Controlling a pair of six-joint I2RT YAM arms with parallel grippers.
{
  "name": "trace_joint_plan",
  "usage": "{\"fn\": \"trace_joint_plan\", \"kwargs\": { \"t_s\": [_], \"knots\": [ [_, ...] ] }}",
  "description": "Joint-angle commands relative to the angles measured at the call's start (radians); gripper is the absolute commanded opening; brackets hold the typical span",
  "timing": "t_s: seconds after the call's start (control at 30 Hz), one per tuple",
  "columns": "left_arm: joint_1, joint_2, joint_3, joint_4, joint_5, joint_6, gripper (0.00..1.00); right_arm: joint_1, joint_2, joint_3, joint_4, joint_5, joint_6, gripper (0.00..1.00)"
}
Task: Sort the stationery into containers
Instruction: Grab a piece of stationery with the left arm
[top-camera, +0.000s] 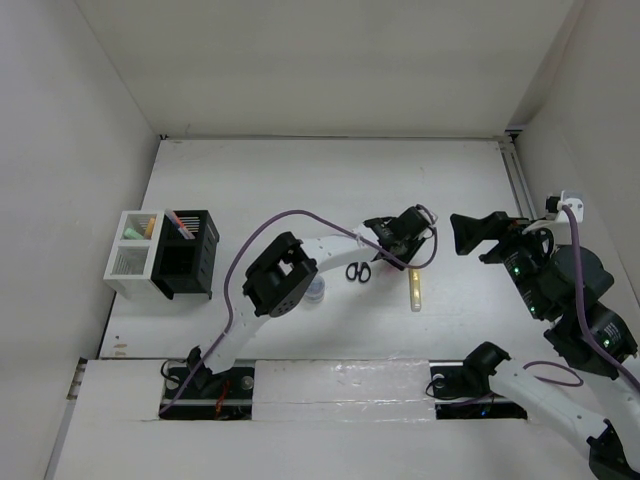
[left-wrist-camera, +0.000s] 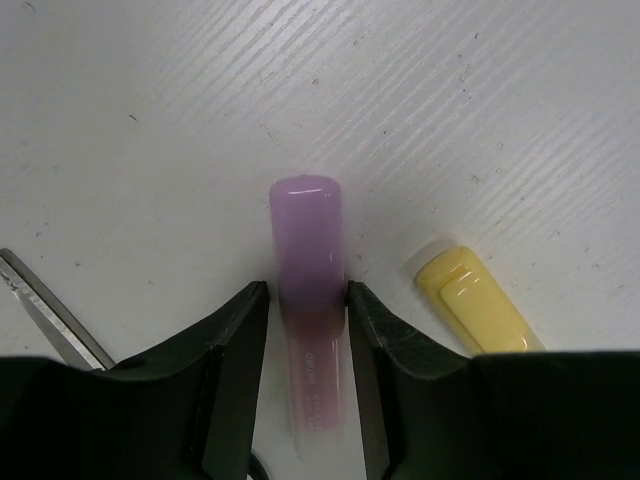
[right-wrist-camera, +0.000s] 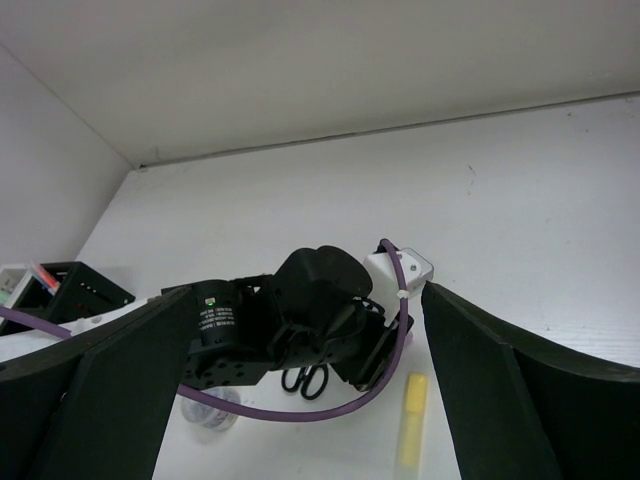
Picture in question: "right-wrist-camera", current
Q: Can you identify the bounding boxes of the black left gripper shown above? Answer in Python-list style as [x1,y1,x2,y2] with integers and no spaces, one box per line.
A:
[181,246,398,392]

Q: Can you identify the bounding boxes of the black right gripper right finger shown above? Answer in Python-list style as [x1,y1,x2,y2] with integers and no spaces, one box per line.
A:
[421,282,639,479]

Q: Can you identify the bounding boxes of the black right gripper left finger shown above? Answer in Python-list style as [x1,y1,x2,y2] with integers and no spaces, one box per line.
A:
[1,289,198,479]

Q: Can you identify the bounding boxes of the pink red marker pen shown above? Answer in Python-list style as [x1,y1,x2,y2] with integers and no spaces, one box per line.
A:
[29,263,61,296]

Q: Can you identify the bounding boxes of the orange marker pen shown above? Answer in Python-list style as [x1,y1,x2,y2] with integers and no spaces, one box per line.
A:
[33,266,60,292]

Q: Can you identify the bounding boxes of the jar of rubber bands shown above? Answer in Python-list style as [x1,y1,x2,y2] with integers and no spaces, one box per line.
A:
[180,387,241,431]

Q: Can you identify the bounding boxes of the yellow highlighter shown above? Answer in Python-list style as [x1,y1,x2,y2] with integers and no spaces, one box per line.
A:
[393,372,428,479]

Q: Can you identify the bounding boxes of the black desk organizer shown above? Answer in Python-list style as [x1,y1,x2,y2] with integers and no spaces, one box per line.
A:
[7,261,135,324]

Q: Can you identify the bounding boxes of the white desk organizer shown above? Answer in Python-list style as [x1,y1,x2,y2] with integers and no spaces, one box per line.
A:
[0,264,31,307]

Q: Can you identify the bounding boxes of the black handled scissors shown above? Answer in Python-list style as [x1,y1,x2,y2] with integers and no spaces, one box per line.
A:
[280,364,329,401]

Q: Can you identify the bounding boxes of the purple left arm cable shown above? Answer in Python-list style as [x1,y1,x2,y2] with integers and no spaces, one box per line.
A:
[0,238,414,424]

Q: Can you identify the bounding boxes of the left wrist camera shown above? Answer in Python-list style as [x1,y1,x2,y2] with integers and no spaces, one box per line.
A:
[363,240,435,321]

